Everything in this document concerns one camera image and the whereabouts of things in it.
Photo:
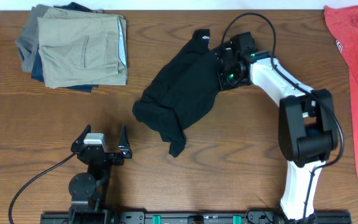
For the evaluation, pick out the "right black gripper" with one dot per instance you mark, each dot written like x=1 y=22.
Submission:
x=224 y=83

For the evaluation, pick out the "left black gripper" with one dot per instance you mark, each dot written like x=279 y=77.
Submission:
x=111 y=155

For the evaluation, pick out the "black t-shirt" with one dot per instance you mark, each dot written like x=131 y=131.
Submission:
x=182 y=92

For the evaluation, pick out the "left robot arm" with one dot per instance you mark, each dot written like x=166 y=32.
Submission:
x=88 y=189

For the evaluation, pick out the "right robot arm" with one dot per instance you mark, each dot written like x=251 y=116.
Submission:
x=308 y=130

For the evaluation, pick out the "folded khaki pants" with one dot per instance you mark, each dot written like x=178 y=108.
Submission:
x=82 y=48

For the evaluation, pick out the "folded grey garment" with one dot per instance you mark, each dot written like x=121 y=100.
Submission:
x=28 y=41

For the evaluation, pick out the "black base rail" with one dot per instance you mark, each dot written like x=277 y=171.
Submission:
x=253 y=216

